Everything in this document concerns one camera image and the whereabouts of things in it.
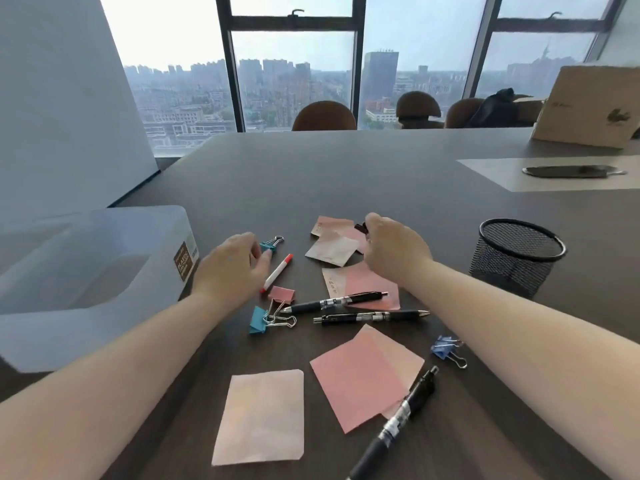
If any person's left hand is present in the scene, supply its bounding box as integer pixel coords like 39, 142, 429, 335
192, 232, 276, 309

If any person's right hand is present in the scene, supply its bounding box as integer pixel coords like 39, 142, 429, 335
362, 213, 434, 288

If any person's left forearm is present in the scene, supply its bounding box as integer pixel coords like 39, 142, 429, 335
0, 289, 223, 480

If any person's right forearm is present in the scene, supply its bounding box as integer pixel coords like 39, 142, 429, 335
400, 259, 640, 468

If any red and white marker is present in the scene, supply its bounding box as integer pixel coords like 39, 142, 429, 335
258, 253, 294, 295

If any pink binder clip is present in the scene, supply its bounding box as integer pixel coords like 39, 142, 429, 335
267, 286, 296, 316

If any whitish pink sticky note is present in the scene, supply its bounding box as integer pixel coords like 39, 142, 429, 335
304, 234, 362, 268

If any small pink sticky note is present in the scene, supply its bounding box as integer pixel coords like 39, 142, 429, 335
310, 215, 369, 241

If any pink sticky note with writing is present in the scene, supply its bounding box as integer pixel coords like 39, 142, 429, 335
321, 261, 402, 312

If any large teal binder clip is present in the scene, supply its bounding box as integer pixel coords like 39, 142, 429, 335
248, 305, 298, 336

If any black gel pen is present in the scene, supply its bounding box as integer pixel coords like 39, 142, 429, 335
279, 291, 390, 316
313, 309, 431, 327
346, 365, 440, 480

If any blue binder clip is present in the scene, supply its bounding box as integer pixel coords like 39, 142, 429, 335
430, 335, 469, 370

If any large pink sticky note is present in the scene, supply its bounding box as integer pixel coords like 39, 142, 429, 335
309, 324, 426, 435

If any brown office chair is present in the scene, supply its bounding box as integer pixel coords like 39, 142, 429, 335
291, 100, 359, 132
444, 98, 501, 130
396, 90, 444, 130

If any black mesh pen holder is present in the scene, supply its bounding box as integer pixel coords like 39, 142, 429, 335
468, 218, 568, 301

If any pale pink sticky note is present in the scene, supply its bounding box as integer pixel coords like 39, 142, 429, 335
211, 368, 305, 467

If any black jacket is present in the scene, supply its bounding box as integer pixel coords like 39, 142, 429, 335
467, 88, 524, 128

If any clear plastic storage box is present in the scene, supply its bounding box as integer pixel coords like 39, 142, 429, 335
0, 205, 200, 373

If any small cardboard box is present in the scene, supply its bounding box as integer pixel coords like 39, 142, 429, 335
514, 94, 549, 127

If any black flat pouch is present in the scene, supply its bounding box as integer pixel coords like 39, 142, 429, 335
521, 164, 628, 180

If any large cardboard box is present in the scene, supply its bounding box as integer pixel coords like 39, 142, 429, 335
529, 65, 640, 150

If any black window frame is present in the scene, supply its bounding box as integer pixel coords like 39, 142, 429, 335
214, 0, 629, 133

